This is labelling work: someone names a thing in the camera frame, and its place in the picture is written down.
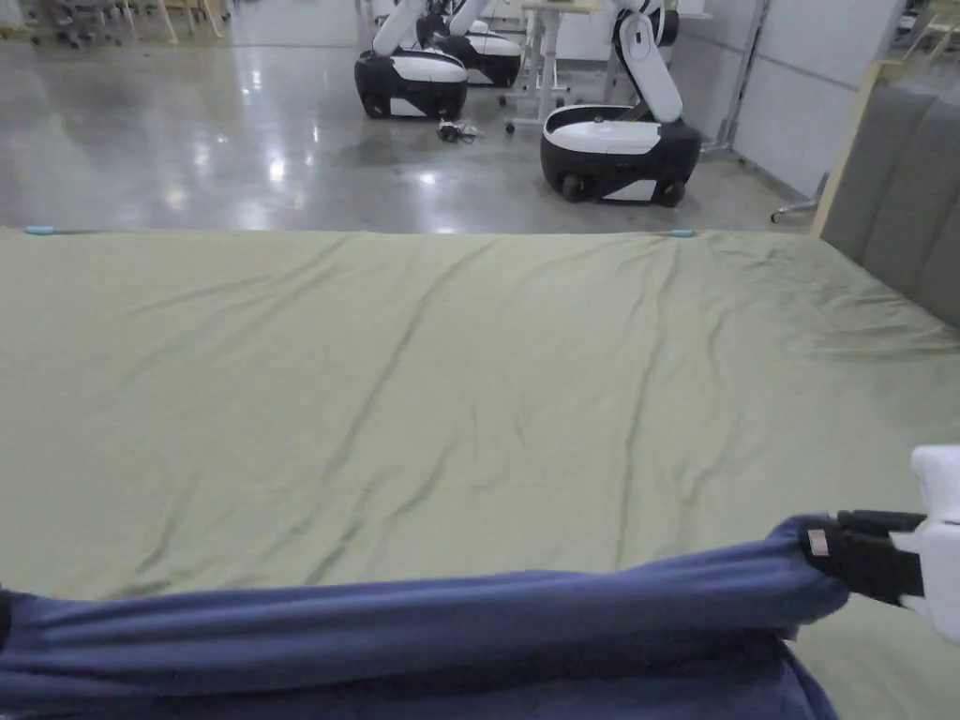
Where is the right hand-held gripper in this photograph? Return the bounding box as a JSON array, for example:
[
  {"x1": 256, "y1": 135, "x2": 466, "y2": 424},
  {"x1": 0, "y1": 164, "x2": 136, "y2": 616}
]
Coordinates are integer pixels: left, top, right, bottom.
[{"x1": 800, "y1": 443, "x2": 960, "y2": 648}]

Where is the dark blue garment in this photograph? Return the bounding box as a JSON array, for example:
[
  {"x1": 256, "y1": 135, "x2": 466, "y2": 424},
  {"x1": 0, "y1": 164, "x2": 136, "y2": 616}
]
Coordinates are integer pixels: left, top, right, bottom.
[{"x1": 0, "y1": 513, "x2": 853, "y2": 720}]

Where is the grey padded headboard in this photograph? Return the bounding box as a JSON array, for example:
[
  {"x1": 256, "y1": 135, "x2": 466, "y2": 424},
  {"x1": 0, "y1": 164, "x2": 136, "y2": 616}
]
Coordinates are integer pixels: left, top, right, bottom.
[{"x1": 809, "y1": 58, "x2": 960, "y2": 328}]

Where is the bed with pale green sheet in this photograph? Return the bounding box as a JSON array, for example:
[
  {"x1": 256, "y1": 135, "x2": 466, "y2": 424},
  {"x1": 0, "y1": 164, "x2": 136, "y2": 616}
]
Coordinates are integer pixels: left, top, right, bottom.
[{"x1": 0, "y1": 227, "x2": 960, "y2": 720}]

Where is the white and black wheeled robot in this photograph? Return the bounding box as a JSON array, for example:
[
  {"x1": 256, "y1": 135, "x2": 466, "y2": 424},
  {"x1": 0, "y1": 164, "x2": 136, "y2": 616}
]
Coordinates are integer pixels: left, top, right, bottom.
[
  {"x1": 353, "y1": 0, "x2": 471, "y2": 121},
  {"x1": 430, "y1": 0, "x2": 523, "y2": 88},
  {"x1": 540, "y1": 0, "x2": 704, "y2": 206}
]

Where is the white table on castors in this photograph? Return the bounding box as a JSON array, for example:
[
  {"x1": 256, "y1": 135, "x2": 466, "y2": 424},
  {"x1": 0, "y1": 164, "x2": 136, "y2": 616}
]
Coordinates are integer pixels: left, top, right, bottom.
[{"x1": 498, "y1": 0, "x2": 610, "y2": 137}]

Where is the office chair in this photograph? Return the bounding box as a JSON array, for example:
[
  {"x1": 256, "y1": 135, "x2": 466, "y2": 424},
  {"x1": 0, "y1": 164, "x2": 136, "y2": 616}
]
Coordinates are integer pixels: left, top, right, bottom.
[{"x1": 29, "y1": 0, "x2": 123, "y2": 51}]

